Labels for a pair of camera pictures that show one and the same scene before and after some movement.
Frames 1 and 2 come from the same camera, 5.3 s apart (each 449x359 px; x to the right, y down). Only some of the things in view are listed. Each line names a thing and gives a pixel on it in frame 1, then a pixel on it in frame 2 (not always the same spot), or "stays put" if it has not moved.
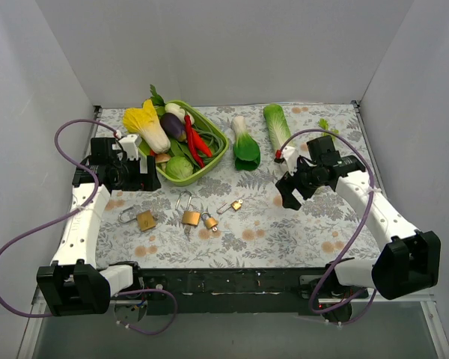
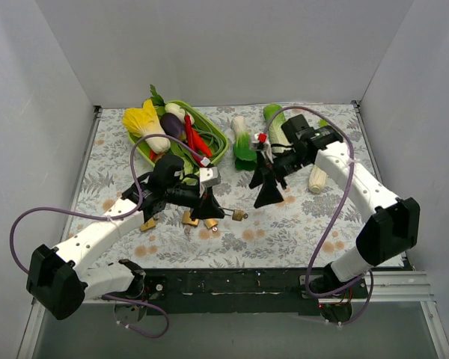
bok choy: (247, 155) stays put
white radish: (174, 108) stays put
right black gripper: (295, 183) -> (269, 170)
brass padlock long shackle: (191, 218) stays put
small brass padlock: (210, 222) stays put
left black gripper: (143, 179) -> (200, 200)
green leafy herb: (157, 99) stays put
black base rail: (245, 292) stays put
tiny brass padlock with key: (236, 205) -> (239, 215)
